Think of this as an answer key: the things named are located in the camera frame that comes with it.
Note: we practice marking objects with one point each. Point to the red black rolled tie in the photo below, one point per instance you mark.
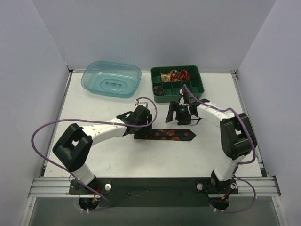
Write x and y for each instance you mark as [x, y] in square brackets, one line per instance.
[174, 75]

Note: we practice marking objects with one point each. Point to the dark rolled tie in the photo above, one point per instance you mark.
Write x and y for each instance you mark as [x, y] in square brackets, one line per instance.
[158, 90]

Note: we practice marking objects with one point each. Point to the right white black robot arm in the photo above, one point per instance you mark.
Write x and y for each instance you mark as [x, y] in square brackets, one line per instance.
[237, 135]

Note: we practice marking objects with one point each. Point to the aluminium extrusion rail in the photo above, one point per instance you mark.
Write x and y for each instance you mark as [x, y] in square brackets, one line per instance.
[64, 187]

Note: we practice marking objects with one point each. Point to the black orange floral necktie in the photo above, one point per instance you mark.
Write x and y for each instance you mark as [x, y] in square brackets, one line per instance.
[165, 134]

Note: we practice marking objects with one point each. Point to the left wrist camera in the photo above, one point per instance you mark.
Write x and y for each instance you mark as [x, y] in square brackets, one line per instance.
[141, 103]

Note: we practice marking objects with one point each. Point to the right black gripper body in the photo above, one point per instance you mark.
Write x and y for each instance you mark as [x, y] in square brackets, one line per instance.
[179, 112]

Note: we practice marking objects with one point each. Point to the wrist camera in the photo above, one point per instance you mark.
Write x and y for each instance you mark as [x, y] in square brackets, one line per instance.
[141, 103]
[187, 94]

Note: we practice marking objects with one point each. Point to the teal transparent plastic tub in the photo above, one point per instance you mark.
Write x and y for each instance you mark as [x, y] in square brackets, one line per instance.
[111, 79]

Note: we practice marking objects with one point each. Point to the beige patterned rolled tie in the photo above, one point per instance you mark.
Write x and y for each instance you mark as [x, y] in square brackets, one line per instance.
[166, 77]

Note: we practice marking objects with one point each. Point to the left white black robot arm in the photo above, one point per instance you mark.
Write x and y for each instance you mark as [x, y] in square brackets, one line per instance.
[73, 147]

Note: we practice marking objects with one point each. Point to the orange red rolled tie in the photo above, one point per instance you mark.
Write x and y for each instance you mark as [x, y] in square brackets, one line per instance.
[184, 75]

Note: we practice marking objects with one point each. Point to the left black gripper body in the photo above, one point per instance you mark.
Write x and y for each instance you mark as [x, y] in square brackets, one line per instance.
[149, 123]

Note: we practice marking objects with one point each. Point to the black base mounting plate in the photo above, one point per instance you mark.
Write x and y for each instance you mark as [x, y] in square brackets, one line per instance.
[153, 199]

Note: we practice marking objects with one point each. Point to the green compartment organizer tray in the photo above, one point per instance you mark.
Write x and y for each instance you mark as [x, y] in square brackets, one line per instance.
[171, 89]

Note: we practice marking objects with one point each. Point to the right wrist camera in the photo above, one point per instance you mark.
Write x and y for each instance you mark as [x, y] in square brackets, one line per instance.
[187, 94]

